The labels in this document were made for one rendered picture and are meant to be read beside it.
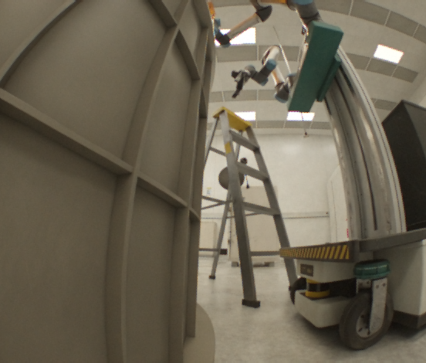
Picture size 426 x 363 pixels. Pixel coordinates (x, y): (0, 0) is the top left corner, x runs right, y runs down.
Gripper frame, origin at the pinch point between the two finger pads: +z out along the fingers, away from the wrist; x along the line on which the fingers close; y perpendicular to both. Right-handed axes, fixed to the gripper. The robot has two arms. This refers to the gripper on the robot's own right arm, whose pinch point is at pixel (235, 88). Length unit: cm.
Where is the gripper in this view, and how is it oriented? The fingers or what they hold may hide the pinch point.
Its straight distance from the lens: 131.8
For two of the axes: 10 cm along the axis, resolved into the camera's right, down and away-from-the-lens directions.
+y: 9.0, 4.1, -1.5
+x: -0.6, 4.5, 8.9
